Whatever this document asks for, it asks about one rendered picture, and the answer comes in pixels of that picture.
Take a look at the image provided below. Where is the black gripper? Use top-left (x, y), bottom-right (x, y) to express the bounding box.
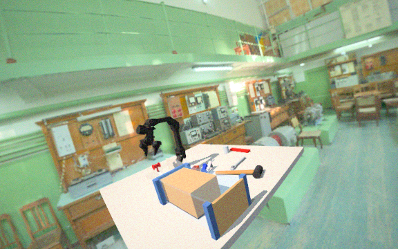
top-left (139, 135), bottom-right (162, 156)

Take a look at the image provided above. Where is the mallet with black head and wooden handle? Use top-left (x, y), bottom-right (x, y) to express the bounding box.
top-left (217, 165), bottom-right (263, 179)

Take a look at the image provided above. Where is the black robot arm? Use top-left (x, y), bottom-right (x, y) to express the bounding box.
top-left (136, 116), bottom-right (186, 162)

